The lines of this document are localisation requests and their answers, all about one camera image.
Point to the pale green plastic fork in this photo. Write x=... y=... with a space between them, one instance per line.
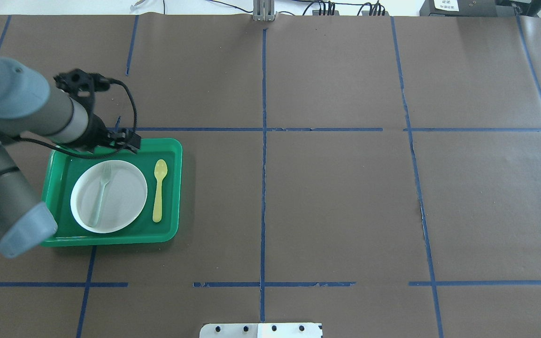
x=105 y=179

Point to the aluminium frame post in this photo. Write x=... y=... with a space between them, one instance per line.
x=264 y=10

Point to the green plastic tray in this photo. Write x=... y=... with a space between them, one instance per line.
x=63 y=171

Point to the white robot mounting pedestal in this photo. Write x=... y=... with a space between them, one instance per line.
x=262 y=330

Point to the brown paper table cover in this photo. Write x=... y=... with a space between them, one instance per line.
x=380 y=176

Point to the black desktop box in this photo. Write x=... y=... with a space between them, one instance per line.
x=460 y=8

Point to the white round plate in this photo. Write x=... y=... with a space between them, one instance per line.
x=123 y=201

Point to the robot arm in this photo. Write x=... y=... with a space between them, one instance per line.
x=58 y=116

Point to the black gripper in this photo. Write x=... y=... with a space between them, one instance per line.
x=96 y=133

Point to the yellow plastic spoon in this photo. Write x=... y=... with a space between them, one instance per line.
x=160 y=172

